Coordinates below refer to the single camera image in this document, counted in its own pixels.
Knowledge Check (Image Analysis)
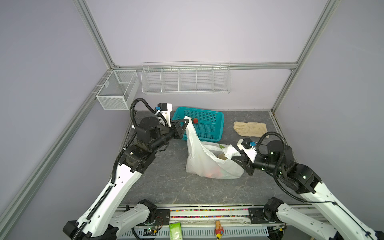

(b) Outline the white wire wall shelf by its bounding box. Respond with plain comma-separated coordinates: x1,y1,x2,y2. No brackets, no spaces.
141,61,232,95

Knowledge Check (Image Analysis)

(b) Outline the yellow work glove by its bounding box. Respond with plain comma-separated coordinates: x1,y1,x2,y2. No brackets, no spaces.
233,122,268,138

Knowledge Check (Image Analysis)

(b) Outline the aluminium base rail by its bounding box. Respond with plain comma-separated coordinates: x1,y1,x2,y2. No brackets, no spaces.
78,204,346,240

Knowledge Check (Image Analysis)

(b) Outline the white wire mesh box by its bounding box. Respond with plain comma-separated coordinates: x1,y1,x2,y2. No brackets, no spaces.
96,70,140,111

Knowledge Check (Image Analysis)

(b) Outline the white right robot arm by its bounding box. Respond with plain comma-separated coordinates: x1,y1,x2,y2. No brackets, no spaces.
233,132,384,240

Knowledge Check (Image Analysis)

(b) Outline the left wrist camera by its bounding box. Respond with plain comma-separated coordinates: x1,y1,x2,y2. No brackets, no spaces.
155,103,173,127

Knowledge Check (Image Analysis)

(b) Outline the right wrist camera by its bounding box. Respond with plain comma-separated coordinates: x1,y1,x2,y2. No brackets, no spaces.
237,138,258,163

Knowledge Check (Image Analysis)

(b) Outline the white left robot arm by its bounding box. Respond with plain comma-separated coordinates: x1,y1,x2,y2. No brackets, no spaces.
63,98,190,240

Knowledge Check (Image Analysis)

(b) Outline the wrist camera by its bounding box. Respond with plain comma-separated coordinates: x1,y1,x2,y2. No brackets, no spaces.
155,103,173,127
237,138,258,163

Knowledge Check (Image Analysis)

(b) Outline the green packet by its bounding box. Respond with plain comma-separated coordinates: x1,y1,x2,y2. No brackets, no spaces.
169,223,183,240

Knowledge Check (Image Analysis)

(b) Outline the teal plastic basket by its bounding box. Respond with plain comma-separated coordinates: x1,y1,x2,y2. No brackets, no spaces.
172,107,224,143

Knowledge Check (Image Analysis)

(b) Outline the white plastic bag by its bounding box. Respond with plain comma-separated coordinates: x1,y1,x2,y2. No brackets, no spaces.
184,116,247,180

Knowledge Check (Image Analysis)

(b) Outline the small orange toy figure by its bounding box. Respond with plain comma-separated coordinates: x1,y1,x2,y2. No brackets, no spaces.
215,221,224,240

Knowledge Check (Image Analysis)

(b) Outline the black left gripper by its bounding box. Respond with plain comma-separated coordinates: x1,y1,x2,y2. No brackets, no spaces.
150,118,189,152

